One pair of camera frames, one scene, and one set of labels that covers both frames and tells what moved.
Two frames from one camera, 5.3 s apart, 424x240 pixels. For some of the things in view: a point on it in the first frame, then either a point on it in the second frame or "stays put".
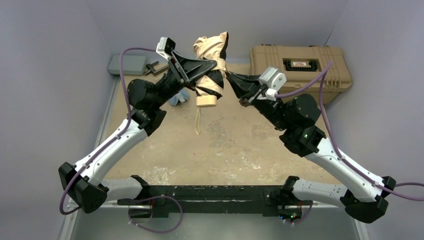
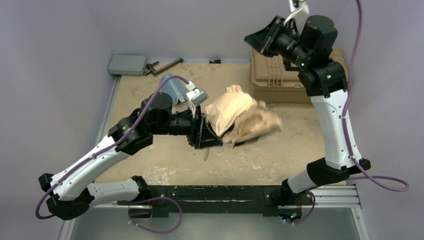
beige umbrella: (214, 48) → (237, 117)
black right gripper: (253, 94) → (274, 35)
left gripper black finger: (191, 68) → (208, 138)
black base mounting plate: (267, 199) stays put
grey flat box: (132, 65) stays put
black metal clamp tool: (149, 66) stays put
